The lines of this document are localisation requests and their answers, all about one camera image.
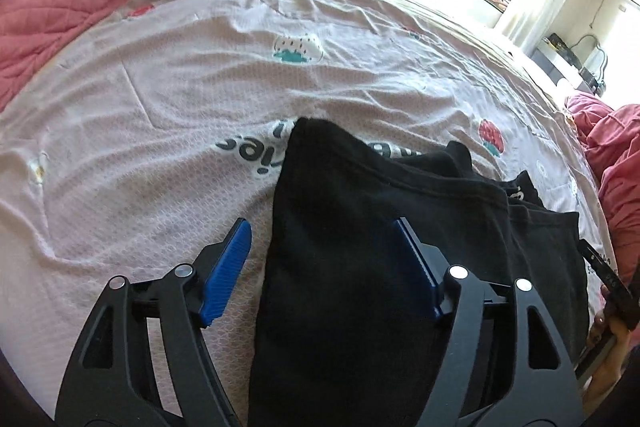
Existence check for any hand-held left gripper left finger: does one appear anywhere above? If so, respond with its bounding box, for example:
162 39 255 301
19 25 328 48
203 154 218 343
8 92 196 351
54 217 253 427

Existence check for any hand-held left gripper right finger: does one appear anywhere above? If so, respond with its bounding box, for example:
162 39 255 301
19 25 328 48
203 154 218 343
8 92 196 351
394 216 588 427

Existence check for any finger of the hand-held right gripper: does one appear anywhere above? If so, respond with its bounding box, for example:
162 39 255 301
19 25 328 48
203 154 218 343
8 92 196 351
577 239 636 308

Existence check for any black long-sleeve sweater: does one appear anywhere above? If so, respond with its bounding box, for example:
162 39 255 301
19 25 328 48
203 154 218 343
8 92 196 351
247 117 591 427

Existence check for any person's right hand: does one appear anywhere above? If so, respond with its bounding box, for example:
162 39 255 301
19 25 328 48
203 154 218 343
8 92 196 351
587 284 633 358

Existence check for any pink crumpled cloth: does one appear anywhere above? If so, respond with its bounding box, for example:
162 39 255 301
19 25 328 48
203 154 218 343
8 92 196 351
565 92 640 288

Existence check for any printed grey bed sheet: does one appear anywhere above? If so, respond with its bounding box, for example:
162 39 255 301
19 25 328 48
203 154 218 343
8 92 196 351
0 0 621 427

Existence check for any grey cluttered cabinet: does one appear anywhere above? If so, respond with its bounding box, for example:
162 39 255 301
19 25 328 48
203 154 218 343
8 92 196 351
530 34 591 90

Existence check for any black metal frame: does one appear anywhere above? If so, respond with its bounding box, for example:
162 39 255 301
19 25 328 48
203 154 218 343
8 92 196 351
574 34 609 95

